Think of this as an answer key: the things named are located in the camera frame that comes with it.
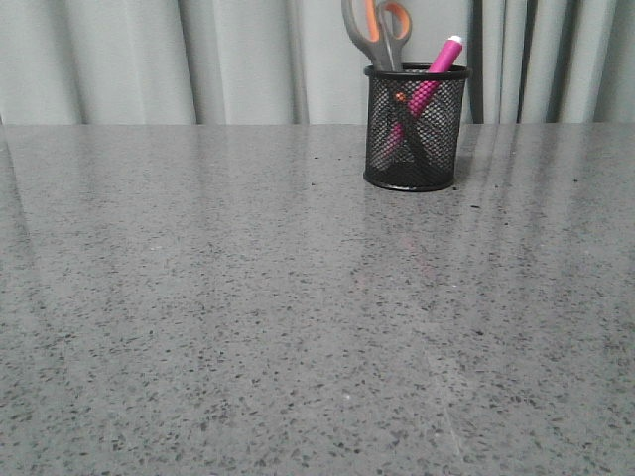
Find pink highlighter pen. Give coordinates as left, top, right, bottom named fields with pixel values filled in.
left=383, top=35, right=463, bottom=155

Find grey orange scissors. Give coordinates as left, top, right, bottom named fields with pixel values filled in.
left=341, top=1, right=428, bottom=180

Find black mesh pen cup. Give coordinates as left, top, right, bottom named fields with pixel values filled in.
left=363, top=63, right=471, bottom=192

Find grey curtain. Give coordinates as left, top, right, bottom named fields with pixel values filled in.
left=1, top=1, right=634, bottom=125

